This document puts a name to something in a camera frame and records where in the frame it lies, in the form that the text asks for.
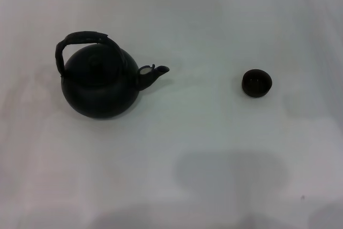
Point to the small dark teacup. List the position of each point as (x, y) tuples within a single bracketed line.
[(257, 82)]

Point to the black round teapot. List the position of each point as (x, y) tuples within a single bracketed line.
[(101, 97)]

